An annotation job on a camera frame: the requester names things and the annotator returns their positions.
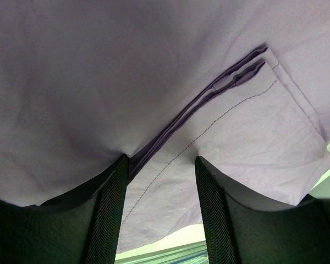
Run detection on purple trousers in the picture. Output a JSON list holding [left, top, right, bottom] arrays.
[[0, 1, 330, 252]]

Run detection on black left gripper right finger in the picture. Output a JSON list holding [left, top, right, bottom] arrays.
[[195, 156, 330, 263]]

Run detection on aluminium mounting rail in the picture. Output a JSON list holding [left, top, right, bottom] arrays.
[[114, 241, 209, 264]]

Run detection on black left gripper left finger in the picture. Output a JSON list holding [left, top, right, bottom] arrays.
[[0, 156, 129, 263]]

